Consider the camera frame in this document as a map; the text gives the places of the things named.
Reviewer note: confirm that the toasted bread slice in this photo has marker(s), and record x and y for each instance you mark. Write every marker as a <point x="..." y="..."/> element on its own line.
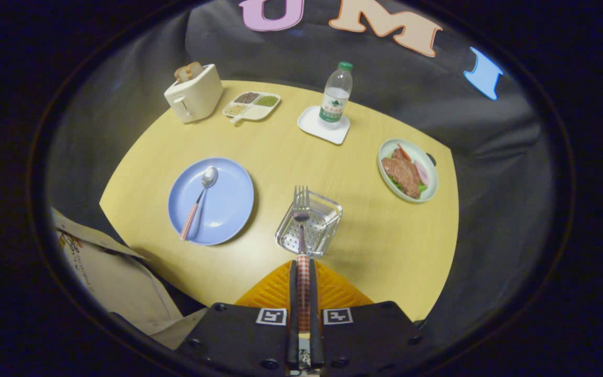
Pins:
<point x="195" y="69"/>
<point x="181" y="74"/>

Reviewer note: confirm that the clear box with metal drainer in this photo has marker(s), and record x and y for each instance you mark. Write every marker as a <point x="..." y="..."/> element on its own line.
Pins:
<point x="322" y="225"/>

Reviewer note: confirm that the clear water bottle green cap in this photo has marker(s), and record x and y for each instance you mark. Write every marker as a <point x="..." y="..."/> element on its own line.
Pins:
<point x="335" y="99"/>

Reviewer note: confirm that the blue round plate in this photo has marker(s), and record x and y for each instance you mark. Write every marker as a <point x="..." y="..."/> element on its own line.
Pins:
<point x="228" y="204"/>

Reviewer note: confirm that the white square coaster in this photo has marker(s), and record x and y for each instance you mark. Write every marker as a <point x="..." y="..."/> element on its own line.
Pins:
<point x="309" y="123"/>

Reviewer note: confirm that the cream white toaster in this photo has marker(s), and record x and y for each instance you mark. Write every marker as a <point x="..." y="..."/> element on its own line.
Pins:
<point x="194" y="99"/>

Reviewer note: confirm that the green-rimmed plate of meat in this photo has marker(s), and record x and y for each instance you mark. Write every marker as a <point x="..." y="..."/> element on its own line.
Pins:
<point x="406" y="173"/>

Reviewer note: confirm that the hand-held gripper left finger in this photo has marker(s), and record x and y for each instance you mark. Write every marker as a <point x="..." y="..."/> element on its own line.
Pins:
<point x="238" y="340"/>

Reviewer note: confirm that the white divided snack dish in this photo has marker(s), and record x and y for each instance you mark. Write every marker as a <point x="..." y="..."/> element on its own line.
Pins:
<point x="252" y="107"/>

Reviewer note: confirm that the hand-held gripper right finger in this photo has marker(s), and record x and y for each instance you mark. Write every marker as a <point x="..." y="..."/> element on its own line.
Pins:
<point x="369" y="340"/>

